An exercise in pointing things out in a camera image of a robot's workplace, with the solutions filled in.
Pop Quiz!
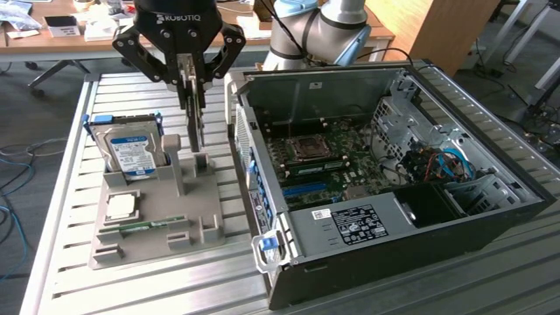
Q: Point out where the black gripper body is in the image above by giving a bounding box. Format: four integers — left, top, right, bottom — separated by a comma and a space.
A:
133, 0, 221, 56

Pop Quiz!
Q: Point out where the green black graphics card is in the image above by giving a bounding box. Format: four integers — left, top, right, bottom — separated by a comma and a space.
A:
177, 54, 209, 154

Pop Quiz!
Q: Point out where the white paper sheet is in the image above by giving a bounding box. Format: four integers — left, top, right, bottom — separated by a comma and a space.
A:
243, 14, 274, 40

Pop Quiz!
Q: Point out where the wide white box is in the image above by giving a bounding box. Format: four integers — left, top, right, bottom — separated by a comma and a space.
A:
83, 16, 125, 43

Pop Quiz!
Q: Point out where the brown cardboard box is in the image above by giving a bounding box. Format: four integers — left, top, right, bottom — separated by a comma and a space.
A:
257, 0, 275, 22

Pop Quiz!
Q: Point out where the white box black lid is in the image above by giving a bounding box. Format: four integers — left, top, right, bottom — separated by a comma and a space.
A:
43, 15, 83, 38

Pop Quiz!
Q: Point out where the wooden office desk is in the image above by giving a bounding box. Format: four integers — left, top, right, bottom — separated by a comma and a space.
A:
0, 0, 159, 96
155, 0, 398, 72

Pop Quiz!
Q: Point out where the white paper tag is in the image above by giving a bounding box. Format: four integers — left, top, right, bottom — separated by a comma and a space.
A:
5, 29, 42, 40

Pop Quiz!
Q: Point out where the hard disk blue label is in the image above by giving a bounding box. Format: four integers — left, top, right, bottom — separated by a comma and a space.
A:
82, 111, 167, 181

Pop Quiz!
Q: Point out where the clear plastic bag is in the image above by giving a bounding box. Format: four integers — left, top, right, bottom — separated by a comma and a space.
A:
0, 12, 43, 32

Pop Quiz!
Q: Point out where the metal CPU socket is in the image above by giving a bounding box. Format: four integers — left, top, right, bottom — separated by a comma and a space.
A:
287, 134, 327, 161

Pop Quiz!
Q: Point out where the green RAM stick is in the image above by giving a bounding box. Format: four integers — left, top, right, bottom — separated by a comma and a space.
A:
98, 215, 187, 234
289, 160, 347, 177

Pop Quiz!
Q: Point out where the silver CPU chip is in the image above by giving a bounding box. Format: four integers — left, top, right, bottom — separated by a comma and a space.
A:
105, 193, 138, 221

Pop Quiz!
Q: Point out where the blue expansion slot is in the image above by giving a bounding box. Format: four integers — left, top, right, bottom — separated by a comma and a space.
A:
282, 182, 329, 200

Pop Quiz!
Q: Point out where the grey parts rack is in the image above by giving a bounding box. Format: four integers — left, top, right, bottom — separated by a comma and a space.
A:
87, 133, 229, 272

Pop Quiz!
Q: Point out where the metal drive cage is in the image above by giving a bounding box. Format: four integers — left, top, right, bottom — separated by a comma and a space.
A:
371, 94, 465, 158

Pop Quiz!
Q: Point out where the wooden cabinet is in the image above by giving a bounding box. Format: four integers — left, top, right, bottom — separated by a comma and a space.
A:
365, 0, 503, 77

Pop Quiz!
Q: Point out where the green motherboard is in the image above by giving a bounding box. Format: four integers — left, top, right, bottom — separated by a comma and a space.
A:
262, 117, 398, 213

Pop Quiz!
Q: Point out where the grey power supply unit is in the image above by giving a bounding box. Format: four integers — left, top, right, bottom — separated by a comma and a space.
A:
279, 193, 417, 260

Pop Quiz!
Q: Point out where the black plastic shroud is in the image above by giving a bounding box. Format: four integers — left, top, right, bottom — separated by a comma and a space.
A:
391, 182, 470, 230

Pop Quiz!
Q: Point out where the grey drive tray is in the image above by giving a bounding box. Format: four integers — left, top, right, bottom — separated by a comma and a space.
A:
445, 173, 525, 217

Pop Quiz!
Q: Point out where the black grey PC case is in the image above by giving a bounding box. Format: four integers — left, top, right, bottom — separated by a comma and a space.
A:
223, 64, 558, 311

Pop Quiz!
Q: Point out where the black plastic bracket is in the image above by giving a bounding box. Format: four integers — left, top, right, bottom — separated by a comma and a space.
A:
401, 149, 439, 183

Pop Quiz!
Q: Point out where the blue floor cable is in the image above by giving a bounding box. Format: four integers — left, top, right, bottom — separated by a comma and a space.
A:
0, 157, 35, 283

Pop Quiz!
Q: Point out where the blue white case handle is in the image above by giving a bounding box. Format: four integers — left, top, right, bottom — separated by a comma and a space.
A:
251, 229, 291, 274

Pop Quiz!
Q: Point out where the blue SATA wire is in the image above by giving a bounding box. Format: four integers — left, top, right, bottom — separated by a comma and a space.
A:
437, 148, 478, 182

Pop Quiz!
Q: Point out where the white table frame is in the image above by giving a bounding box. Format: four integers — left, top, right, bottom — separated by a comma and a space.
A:
503, 0, 560, 90

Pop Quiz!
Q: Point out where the black floor cable bundle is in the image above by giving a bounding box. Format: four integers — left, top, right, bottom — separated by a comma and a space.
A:
507, 81, 560, 152

